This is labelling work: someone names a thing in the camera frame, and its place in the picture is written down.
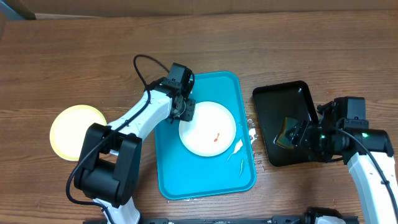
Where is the green and yellow sponge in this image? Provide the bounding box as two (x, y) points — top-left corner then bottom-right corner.
(274, 117), (299, 150)

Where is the light blue plate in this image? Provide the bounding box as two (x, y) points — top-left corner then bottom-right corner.
(178, 101), (236, 157)

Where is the yellow-green plate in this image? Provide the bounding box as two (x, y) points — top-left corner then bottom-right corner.
(49, 105), (107, 161)

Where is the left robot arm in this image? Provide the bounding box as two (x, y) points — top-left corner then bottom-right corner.
(65, 84), (195, 223)

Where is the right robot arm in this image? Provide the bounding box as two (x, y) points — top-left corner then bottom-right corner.
(281, 118), (397, 223)

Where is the black plastic tray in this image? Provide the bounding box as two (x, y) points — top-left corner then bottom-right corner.
(252, 80), (318, 167)

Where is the teal plastic tray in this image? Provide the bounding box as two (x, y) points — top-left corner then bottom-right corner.
(154, 71), (256, 200)

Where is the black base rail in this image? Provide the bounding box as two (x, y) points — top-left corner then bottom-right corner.
(83, 207), (360, 224)

